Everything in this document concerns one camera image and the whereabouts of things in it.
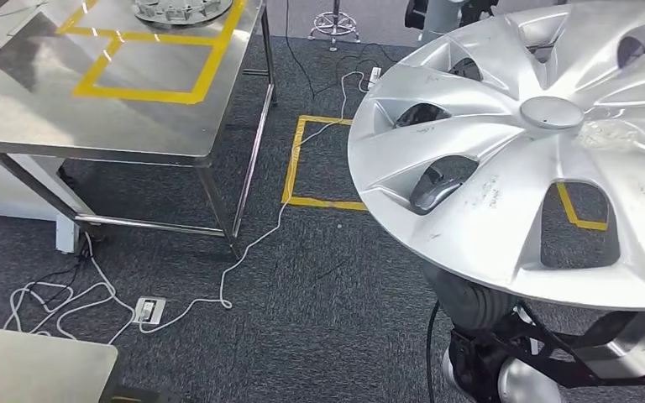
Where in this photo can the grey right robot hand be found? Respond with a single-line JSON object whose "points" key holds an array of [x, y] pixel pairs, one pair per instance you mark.
{"points": [[436, 189]]}

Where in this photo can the silver plastic hubcap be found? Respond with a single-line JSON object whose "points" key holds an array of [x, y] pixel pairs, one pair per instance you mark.
{"points": [[178, 14], [495, 233]]}

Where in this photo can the yellow workbench tape marking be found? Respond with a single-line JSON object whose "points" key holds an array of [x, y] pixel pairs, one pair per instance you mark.
{"points": [[133, 94]]}

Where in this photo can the steel workbench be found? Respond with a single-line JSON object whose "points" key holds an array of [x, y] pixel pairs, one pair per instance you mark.
{"points": [[105, 128]]}

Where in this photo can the white power strip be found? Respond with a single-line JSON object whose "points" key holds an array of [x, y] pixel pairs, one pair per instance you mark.
{"points": [[375, 75]]}

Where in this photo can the yellow floor tape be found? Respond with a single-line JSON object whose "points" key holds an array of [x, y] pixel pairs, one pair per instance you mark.
{"points": [[292, 167], [566, 206]]}

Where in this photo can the chrome base stool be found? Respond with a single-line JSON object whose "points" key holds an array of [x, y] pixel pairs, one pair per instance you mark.
{"points": [[333, 22]]}

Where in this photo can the white floor socket box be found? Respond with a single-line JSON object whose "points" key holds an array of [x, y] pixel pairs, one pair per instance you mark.
{"points": [[155, 311]]}

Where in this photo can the steel table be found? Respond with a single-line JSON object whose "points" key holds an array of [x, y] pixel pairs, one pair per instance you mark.
{"points": [[33, 367]]}

